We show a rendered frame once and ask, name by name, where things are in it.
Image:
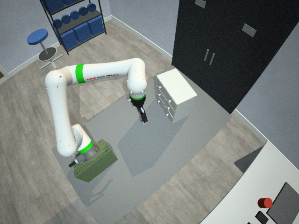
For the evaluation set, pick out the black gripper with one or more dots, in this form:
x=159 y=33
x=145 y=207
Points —
x=142 y=112

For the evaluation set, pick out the grey drawer front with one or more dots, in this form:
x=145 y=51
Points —
x=168 y=113
x=169 y=107
x=171 y=101
x=160 y=94
x=159 y=101
x=161 y=87

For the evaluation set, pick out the small beige chest of grey drawers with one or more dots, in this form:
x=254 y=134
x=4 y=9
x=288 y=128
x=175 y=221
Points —
x=181 y=92

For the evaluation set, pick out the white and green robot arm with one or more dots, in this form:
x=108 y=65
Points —
x=73 y=138

